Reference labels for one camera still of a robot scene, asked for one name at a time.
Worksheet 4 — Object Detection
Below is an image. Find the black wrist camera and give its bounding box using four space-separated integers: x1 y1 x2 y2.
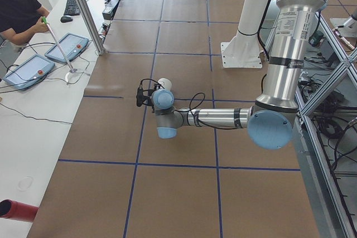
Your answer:
136 88 145 107

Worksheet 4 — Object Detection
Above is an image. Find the black cable bundle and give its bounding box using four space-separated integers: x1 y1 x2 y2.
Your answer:
312 95 357 166

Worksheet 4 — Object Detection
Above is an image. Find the aluminium frame post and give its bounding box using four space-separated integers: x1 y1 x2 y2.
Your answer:
76 0 105 55

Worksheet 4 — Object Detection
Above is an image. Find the aluminium frame rail structure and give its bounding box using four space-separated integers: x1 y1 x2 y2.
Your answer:
295 6 356 237

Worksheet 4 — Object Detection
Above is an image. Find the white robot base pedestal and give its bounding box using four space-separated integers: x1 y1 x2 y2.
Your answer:
221 0 269 69

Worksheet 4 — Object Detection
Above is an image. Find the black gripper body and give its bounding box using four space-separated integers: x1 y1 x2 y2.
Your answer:
142 89 155 110

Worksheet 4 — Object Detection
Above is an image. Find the grey control box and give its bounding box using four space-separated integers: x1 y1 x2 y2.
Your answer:
102 0 119 20

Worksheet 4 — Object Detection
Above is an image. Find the person in black shirt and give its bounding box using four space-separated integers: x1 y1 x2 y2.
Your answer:
1 0 50 46

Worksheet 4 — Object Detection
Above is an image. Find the black computer mouse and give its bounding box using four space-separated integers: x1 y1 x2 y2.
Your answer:
60 15 73 23

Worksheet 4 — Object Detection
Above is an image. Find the black keyboard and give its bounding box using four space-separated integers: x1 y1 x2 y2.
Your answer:
64 0 80 16

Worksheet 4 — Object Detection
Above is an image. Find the metal rod with green tip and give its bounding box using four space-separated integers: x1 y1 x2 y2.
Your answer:
41 16 79 74

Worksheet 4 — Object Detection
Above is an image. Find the left teach pendant tablet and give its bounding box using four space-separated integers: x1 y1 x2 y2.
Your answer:
3 54 55 90

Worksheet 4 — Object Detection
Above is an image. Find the white smiley mug black handle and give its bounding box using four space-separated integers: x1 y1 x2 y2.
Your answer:
157 77 172 90

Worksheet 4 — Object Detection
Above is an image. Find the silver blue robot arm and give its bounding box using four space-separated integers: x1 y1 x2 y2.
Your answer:
136 0 327 149

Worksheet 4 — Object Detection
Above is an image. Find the red cylinder tube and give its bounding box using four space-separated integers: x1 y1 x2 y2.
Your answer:
1 200 38 222

